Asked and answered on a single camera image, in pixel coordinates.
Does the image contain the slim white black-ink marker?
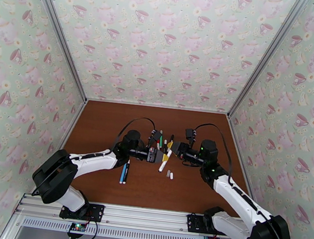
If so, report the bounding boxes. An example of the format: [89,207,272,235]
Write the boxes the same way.
[158,148,174,174]

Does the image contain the blue marker pen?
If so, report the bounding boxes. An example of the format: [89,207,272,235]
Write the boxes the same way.
[118,162,129,185]

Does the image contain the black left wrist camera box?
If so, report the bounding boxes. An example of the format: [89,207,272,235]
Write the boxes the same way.
[146,129,163,150]

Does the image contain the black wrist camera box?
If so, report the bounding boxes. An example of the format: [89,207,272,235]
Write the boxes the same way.
[184,128,197,145]
[146,129,163,150]

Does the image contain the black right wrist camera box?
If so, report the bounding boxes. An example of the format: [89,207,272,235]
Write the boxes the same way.
[184,128,197,145]

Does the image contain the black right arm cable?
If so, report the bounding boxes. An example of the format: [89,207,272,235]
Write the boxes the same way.
[187,121,238,182]

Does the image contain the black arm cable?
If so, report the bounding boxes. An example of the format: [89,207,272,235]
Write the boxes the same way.
[187,121,238,182]
[110,114,157,159]

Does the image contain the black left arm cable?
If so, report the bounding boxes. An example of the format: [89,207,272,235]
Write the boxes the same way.
[110,114,157,159]

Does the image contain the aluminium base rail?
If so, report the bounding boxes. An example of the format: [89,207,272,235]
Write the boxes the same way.
[13,192,251,239]

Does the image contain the white slotted cable duct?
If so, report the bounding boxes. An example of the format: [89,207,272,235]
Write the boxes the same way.
[19,215,210,239]

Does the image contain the aluminium frame post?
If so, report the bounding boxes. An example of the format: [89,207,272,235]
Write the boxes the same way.
[226,0,311,126]
[17,0,99,103]

